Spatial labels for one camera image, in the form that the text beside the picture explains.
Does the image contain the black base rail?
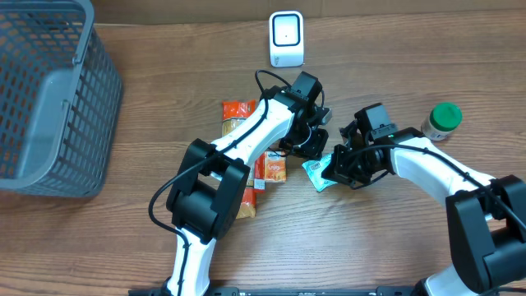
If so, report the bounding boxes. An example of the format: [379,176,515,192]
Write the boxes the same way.
[127,284,424,296]

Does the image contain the orange tissue packet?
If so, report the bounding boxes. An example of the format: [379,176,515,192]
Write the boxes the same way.
[264,151,287,183]

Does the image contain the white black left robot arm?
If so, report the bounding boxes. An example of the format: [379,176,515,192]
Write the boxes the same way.
[160,72,330,295]

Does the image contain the white barcode scanner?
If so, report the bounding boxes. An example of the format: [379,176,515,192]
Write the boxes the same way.
[269,11,305,67]

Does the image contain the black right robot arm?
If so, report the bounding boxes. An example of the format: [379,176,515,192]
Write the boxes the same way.
[321,103,525,295]

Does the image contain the green lidded jar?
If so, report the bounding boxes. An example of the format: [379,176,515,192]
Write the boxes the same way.
[421,102,463,141]

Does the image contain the grey plastic mesh basket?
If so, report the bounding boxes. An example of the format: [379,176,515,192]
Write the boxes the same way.
[1,0,123,197]

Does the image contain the teal snack pouch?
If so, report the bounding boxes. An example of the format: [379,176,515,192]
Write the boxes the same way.
[302,154,335,192]

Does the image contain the thin red snack stick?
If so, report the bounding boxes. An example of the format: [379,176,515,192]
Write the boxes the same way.
[253,155,265,193]

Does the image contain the red snack package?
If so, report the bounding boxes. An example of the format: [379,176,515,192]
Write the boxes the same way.
[221,100,256,219]

